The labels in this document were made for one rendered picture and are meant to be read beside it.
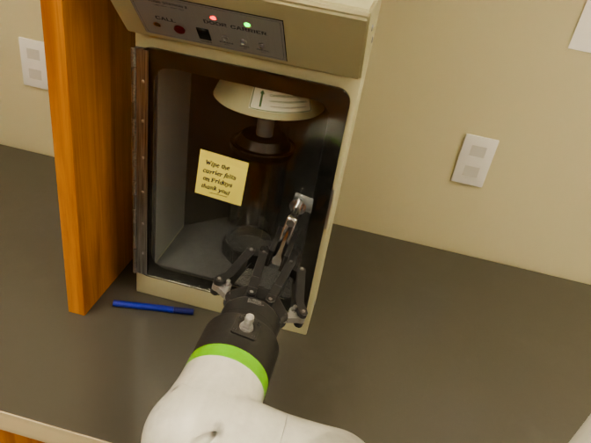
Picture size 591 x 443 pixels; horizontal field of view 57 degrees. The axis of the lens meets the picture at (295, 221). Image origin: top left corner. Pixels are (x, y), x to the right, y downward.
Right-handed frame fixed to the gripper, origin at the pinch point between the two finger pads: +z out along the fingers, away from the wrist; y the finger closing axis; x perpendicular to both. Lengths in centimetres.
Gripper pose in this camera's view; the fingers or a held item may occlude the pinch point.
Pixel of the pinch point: (280, 248)
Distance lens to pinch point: 81.7
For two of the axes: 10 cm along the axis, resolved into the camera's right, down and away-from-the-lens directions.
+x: -3.0, 7.9, 5.3
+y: -9.3, -3.6, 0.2
